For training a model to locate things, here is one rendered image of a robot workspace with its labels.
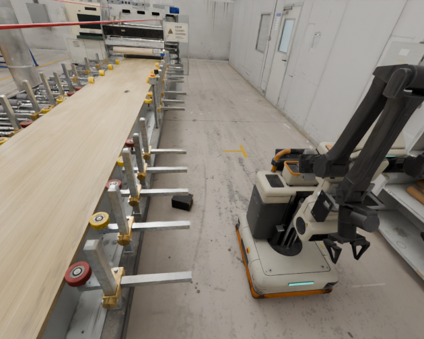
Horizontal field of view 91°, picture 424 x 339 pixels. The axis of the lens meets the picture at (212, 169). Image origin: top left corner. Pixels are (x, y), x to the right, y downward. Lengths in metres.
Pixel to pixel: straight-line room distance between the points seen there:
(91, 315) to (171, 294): 0.76
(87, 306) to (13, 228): 0.46
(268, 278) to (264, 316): 0.31
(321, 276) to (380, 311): 0.59
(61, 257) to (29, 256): 0.12
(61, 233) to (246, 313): 1.31
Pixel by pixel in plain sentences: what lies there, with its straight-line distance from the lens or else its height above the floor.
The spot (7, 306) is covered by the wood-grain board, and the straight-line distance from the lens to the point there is 1.02.
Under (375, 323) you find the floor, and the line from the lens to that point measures 2.20.
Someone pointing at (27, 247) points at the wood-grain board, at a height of 0.90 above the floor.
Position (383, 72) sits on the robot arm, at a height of 1.60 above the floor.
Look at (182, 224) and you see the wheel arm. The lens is 1.08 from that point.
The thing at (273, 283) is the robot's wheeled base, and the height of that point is 0.26.
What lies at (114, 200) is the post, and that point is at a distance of 0.92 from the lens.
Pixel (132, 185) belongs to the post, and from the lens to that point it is 1.19.
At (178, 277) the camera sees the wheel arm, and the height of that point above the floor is 0.82.
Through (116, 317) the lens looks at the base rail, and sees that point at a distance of 1.08.
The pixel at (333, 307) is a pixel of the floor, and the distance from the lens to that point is 2.08.
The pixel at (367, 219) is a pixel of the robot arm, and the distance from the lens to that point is 0.82.
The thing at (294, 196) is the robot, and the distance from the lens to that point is 1.51.
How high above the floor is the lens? 1.68
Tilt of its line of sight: 35 degrees down
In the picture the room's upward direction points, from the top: 5 degrees clockwise
